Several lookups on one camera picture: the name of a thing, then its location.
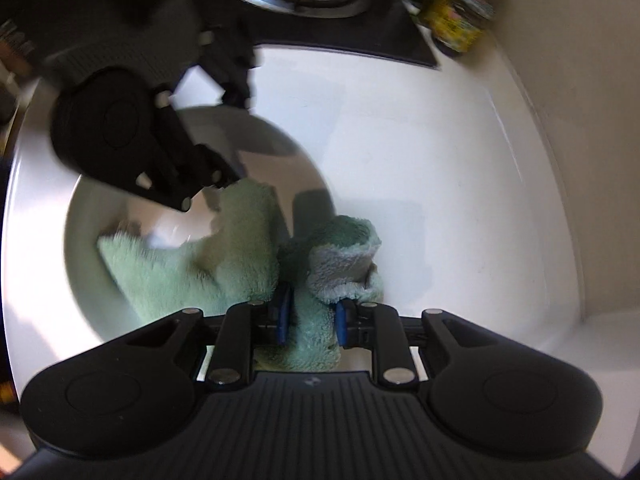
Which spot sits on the black glass gas stove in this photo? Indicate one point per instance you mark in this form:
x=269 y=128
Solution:
x=385 y=35

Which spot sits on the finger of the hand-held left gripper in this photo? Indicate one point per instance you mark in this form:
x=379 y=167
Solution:
x=232 y=65
x=175 y=160

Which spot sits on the green fluffy cloth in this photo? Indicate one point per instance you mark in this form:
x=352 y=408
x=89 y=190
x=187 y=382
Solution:
x=235 y=255

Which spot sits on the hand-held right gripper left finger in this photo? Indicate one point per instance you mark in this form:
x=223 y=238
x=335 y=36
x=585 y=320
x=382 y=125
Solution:
x=283 y=316

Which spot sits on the white bowl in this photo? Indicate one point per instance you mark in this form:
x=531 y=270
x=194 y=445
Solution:
x=272 y=160

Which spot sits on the yellow label jar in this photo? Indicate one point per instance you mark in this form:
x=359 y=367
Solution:
x=457 y=17

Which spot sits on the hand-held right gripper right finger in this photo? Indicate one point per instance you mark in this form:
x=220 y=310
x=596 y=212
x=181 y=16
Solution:
x=342 y=323

